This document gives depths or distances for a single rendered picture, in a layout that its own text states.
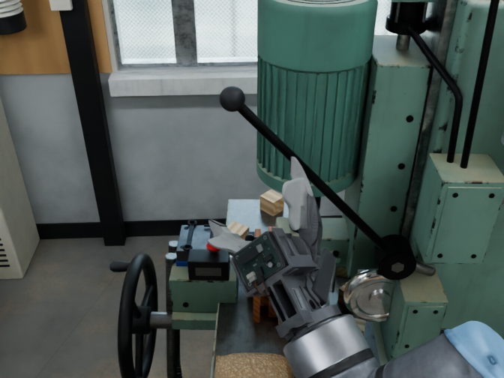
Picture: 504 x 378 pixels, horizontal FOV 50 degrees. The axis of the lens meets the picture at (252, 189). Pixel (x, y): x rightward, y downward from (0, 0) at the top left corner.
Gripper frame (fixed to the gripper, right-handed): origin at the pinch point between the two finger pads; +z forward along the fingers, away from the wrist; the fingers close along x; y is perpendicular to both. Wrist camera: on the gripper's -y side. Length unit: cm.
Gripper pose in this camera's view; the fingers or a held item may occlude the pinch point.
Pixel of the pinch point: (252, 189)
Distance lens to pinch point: 72.6
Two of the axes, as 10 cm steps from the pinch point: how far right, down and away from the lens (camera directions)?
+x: -7.3, 5.6, 4.0
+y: -5.4, -1.1, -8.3
